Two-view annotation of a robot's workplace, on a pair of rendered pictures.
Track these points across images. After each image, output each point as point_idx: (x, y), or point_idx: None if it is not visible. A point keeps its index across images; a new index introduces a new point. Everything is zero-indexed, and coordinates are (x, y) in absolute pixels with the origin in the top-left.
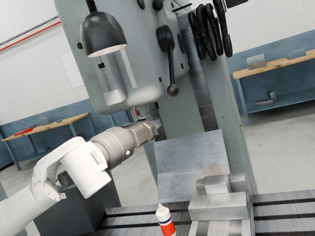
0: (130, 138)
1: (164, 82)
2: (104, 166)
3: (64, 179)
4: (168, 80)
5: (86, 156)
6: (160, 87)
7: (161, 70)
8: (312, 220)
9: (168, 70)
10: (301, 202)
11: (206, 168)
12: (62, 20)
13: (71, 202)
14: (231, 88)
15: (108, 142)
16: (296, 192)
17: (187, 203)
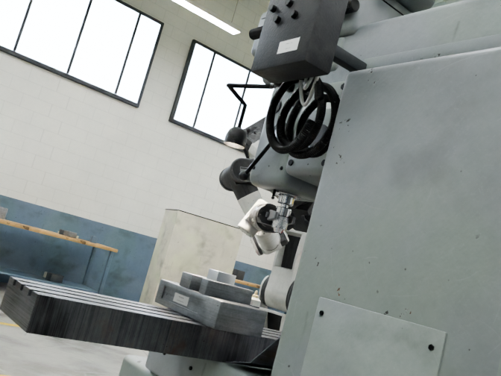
0: (256, 210)
1: (259, 171)
2: (245, 218)
3: None
4: (268, 172)
5: (250, 209)
6: (250, 173)
7: (263, 161)
8: (137, 306)
9: (274, 163)
10: (153, 312)
11: None
12: None
13: None
14: (383, 241)
15: (253, 207)
16: (162, 317)
17: (270, 337)
